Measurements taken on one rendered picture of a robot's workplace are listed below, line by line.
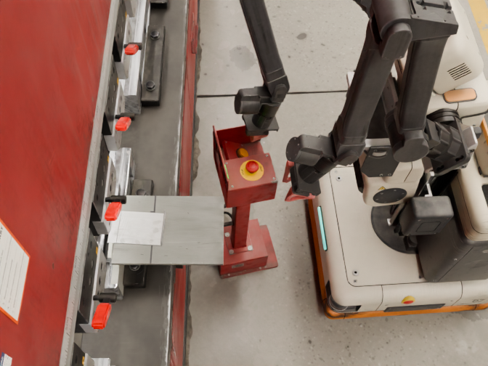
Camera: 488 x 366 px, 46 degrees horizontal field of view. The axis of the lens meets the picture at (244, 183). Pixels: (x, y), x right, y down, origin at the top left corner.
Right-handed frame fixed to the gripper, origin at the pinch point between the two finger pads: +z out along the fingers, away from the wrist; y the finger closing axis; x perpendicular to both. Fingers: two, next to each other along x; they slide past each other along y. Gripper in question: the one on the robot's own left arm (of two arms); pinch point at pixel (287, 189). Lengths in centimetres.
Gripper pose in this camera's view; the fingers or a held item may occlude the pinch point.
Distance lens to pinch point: 145.4
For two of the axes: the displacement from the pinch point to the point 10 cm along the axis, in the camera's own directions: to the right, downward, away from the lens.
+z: -4.9, 4.5, 7.5
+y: 0.8, 8.8, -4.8
